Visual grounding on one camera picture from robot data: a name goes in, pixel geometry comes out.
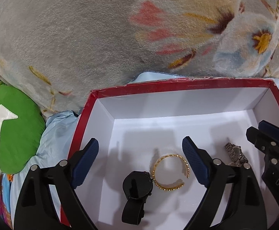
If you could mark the silver metal watch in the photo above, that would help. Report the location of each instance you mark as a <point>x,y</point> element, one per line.
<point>236,155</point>

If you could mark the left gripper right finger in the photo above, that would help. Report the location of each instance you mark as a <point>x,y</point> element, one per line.
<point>245,207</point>

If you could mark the black smartwatch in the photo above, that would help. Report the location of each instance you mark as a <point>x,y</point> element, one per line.
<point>137,187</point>

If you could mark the grey floral blanket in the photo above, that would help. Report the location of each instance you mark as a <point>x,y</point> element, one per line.
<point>57,51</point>

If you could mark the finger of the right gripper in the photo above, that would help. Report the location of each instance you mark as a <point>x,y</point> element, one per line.
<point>269,129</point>
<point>264,143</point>

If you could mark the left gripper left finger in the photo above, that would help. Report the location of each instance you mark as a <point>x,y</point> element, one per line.
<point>35,208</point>

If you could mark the gold chain bangle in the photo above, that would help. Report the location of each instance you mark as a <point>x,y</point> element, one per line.
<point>168,170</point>

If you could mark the green round cushion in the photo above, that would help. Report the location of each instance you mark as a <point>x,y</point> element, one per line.
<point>21,128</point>

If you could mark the red jewelry box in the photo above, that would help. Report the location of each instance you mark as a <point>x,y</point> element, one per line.
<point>136,124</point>

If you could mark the light blue palm bedsheet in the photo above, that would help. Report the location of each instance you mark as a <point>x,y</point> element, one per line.
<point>163,210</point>

